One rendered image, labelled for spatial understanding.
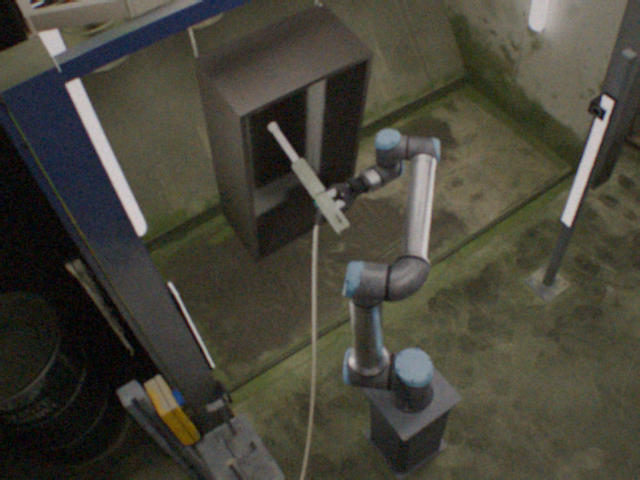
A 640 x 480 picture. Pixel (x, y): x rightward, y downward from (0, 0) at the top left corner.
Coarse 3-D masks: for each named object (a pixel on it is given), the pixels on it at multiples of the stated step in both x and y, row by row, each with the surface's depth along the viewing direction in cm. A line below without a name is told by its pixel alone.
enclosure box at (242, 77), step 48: (240, 48) 231; (288, 48) 231; (336, 48) 232; (240, 96) 219; (288, 96) 222; (336, 96) 280; (240, 144) 232; (336, 144) 308; (240, 192) 271; (288, 192) 342; (240, 240) 326; (288, 240) 328
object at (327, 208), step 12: (276, 132) 224; (288, 144) 223; (300, 168) 219; (300, 180) 222; (312, 180) 218; (312, 192) 217; (324, 192) 217; (324, 204) 216; (324, 216) 227; (336, 216) 214; (336, 228) 215
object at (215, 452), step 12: (240, 420) 235; (216, 432) 232; (252, 432) 231; (204, 444) 230; (216, 444) 229; (204, 456) 227; (216, 456) 226; (228, 456) 226; (216, 468) 223; (228, 468) 223; (240, 468) 223; (276, 468) 222
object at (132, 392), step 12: (132, 384) 154; (120, 396) 153; (132, 396) 152; (144, 396) 153; (132, 408) 153; (144, 408) 156; (144, 420) 160; (156, 420) 164; (156, 432) 168; (168, 432) 172; (168, 444) 178; (180, 444) 181; (180, 456) 188; (192, 456) 192; (192, 468) 199; (204, 468) 205
